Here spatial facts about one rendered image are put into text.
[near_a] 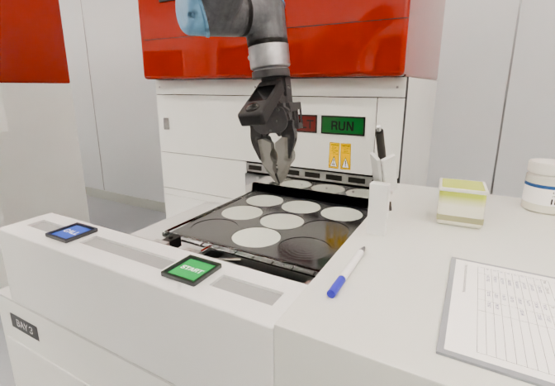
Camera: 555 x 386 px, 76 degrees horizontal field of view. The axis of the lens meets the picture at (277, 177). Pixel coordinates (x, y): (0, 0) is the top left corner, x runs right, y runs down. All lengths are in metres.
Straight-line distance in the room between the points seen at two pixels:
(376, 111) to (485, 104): 1.51
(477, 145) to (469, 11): 0.75
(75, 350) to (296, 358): 0.42
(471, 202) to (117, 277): 0.56
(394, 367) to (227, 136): 0.89
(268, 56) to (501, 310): 0.50
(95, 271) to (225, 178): 0.67
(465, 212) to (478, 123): 1.73
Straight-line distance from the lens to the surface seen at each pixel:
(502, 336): 0.43
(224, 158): 1.15
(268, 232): 0.76
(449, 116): 2.39
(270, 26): 0.67
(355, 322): 0.40
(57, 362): 0.79
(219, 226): 0.80
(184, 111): 1.23
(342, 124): 0.95
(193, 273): 0.49
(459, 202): 0.68
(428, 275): 0.51
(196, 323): 0.46
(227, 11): 0.62
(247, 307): 0.42
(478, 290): 0.49
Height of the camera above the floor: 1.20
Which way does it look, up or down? 14 degrees down
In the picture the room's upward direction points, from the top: straight up
